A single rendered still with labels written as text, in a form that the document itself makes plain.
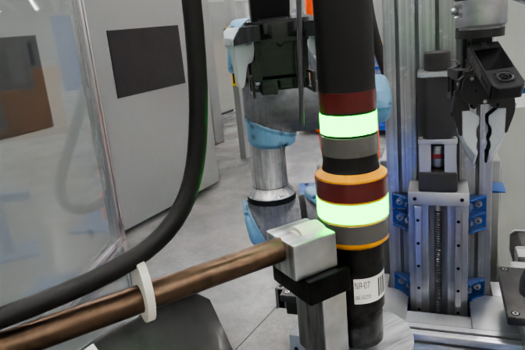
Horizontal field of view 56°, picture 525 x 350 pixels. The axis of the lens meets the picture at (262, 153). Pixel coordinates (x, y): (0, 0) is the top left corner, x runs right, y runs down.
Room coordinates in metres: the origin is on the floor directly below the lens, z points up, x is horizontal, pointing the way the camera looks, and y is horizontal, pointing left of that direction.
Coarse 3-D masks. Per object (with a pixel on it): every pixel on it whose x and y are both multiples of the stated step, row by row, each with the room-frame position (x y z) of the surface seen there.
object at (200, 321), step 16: (176, 304) 0.39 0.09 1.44; (192, 304) 0.39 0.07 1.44; (208, 304) 0.40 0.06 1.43; (128, 320) 0.36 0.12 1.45; (160, 320) 0.37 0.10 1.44; (176, 320) 0.37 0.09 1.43; (192, 320) 0.38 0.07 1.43; (208, 320) 0.39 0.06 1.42; (112, 336) 0.34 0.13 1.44; (128, 336) 0.35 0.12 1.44; (144, 336) 0.35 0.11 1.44; (160, 336) 0.36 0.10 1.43; (176, 336) 0.36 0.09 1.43; (192, 336) 0.37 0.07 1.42; (208, 336) 0.37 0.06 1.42; (224, 336) 0.38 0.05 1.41
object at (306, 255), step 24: (288, 240) 0.26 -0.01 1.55; (312, 240) 0.26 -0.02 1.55; (288, 264) 0.25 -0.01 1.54; (312, 264) 0.26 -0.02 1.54; (336, 264) 0.26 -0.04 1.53; (288, 288) 0.27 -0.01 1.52; (312, 288) 0.25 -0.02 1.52; (336, 288) 0.26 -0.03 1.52; (312, 312) 0.27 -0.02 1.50; (336, 312) 0.26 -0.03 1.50; (384, 312) 0.31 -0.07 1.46; (312, 336) 0.27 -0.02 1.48; (336, 336) 0.26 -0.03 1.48; (384, 336) 0.28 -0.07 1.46; (408, 336) 0.28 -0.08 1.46
